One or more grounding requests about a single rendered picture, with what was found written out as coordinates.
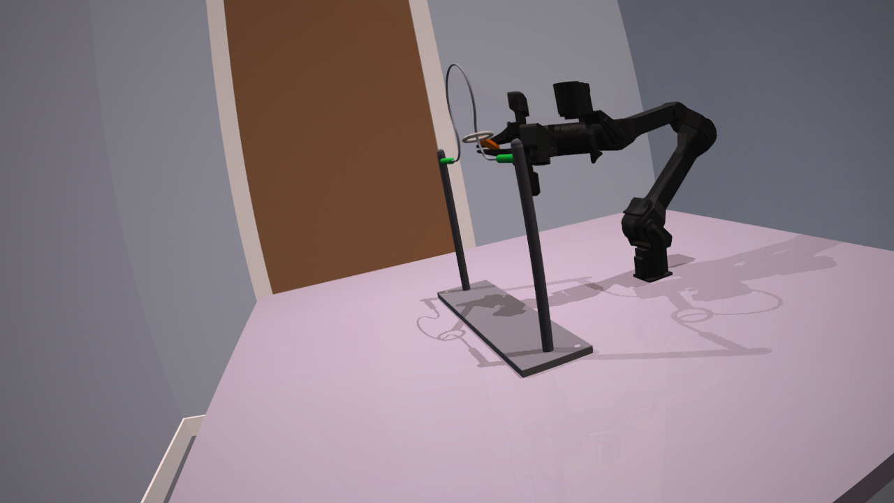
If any orange handle with grey loop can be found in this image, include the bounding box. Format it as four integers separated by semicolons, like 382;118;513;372
462;131;500;150

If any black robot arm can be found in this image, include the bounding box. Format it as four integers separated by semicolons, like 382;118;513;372
519;81;717;283

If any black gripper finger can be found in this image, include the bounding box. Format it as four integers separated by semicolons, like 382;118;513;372
477;149;512;156
490;122;515;145

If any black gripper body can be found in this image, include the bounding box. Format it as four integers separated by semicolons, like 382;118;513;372
507;91;565;196

